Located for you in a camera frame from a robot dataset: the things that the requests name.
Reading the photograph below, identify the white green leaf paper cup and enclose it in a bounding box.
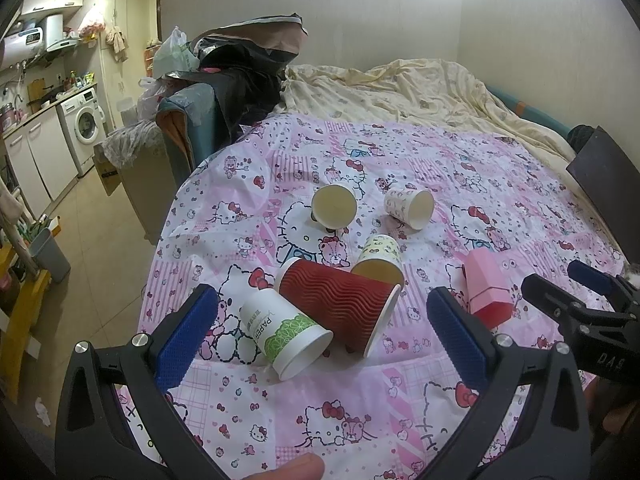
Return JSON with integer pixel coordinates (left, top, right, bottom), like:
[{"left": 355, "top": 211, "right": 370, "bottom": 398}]
[{"left": 240, "top": 288, "right": 334, "bottom": 382}]

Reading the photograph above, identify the white pink-print paper cup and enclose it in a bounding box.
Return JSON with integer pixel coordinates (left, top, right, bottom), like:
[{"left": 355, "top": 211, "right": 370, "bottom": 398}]
[{"left": 384, "top": 188, "right": 435, "bottom": 231}]

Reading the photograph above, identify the red ribbed paper cup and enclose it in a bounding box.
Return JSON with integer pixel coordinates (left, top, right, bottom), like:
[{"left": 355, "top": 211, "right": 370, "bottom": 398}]
[{"left": 274, "top": 258, "right": 401, "bottom": 358}]

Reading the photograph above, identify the plain cream paper cup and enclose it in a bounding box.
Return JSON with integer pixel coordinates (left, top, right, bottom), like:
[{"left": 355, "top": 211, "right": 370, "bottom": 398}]
[{"left": 311, "top": 183, "right": 357, "bottom": 230}]

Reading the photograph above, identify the operator thumb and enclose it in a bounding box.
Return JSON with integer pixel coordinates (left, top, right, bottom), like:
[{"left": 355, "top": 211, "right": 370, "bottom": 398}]
[{"left": 246, "top": 454, "right": 326, "bottom": 480}]

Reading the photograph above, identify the pink hexagonal box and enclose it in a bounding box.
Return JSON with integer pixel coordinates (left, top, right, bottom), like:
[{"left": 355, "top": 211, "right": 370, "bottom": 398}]
[{"left": 463, "top": 247, "right": 513, "bottom": 330}]

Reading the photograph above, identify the dark brown board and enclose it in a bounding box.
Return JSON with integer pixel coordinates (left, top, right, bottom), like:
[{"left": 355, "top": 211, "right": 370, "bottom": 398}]
[{"left": 567, "top": 127, "right": 639, "bottom": 264}]

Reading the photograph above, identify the yellow wooden stool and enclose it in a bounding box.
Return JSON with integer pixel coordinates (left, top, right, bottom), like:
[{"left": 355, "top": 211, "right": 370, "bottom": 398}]
[{"left": 0, "top": 270, "right": 51, "bottom": 404}]

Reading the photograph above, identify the grey trash bin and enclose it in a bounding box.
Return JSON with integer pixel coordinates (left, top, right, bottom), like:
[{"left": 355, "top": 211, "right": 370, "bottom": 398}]
[{"left": 28, "top": 228, "right": 70, "bottom": 283}]

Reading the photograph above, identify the cardboard box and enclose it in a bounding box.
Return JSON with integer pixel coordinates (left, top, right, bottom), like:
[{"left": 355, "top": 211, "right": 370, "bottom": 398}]
[{"left": 93, "top": 143, "right": 122, "bottom": 196}]

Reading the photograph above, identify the pink Hello Kitty bedsheet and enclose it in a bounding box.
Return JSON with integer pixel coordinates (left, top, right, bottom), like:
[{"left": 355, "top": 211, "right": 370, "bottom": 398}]
[{"left": 139, "top": 114, "right": 624, "bottom": 479}]

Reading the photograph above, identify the cream rumpled blanket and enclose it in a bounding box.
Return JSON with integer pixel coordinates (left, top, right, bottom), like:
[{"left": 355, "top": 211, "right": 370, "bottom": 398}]
[{"left": 276, "top": 58, "right": 575, "bottom": 165}]

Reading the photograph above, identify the white kitchen cabinet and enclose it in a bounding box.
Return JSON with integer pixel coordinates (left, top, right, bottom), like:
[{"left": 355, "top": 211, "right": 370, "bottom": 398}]
[{"left": 3, "top": 107, "right": 78, "bottom": 218}]

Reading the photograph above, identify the white washing machine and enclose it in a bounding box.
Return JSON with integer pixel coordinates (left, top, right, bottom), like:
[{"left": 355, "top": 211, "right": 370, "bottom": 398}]
[{"left": 56, "top": 84, "right": 106, "bottom": 178}]

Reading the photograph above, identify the chair with piled clothes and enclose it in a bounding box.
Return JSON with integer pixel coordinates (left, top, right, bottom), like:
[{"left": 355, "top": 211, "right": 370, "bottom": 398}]
[{"left": 155, "top": 13, "right": 307, "bottom": 185}]

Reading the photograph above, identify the white plastic bag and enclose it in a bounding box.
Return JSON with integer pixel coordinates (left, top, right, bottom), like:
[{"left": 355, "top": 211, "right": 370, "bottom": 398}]
[{"left": 152, "top": 26, "right": 200, "bottom": 79}]

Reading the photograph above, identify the white water heater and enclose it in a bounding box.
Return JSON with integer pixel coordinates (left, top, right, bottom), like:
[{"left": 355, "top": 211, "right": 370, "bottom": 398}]
[{"left": 1, "top": 14, "right": 76, "bottom": 70}]

